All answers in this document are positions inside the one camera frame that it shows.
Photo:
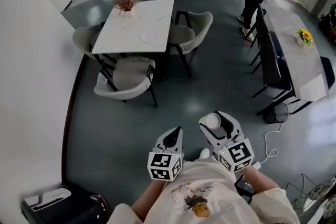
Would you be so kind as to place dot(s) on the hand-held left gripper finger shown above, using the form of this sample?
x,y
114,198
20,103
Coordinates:
x,y
160,141
181,144

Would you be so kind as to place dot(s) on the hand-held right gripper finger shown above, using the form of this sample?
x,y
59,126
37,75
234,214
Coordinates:
x,y
236,128
210,140

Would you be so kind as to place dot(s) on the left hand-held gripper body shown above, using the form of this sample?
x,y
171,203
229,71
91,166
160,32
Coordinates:
x,y
160,161

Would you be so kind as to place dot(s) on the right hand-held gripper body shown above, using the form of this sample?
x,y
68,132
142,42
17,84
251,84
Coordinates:
x,y
240,153

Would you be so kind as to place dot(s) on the white cup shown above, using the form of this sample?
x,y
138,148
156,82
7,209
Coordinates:
x,y
213,121

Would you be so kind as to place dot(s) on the white saucer plate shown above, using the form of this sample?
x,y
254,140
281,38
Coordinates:
x,y
150,36

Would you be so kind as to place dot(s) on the person's right forearm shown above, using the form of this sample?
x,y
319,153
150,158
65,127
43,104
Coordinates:
x,y
262,178

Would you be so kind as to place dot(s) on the person's left forearm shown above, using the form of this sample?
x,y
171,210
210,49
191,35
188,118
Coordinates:
x,y
147,199

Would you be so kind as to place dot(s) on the person's white shoe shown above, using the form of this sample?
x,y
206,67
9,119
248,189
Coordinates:
x,y
204,152

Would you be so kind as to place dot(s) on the white power adapter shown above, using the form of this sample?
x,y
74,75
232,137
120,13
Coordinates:
x,y
256,165

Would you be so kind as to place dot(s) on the black waist battery pack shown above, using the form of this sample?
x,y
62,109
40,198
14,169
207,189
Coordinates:
x,y
245,186

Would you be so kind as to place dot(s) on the person's cream printed shirt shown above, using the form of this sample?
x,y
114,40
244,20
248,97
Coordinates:
x,y
204,191

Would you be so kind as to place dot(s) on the long grey stone table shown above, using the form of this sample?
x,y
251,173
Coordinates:
x,y
296,55

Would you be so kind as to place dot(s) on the black equipment case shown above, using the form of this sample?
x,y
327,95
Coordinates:
x,y
68,211

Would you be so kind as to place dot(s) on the dark blue dining chair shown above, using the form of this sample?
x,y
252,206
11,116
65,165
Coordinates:
x,y
328,70

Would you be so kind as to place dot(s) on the potted sunflower bouquet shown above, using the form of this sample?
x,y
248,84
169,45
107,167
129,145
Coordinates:
x,y
305,37

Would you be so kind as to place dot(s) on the white and black device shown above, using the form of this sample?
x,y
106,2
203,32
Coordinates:
x,y
50,198

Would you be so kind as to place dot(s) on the white marble square table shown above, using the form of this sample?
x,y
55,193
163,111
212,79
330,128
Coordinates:
x,y
147,18

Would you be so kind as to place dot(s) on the green leafy plant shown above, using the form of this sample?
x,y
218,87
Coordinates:
x,y
329,23

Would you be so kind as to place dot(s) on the reddish dried potted plant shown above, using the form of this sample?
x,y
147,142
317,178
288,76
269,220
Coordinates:
x,y
125,4

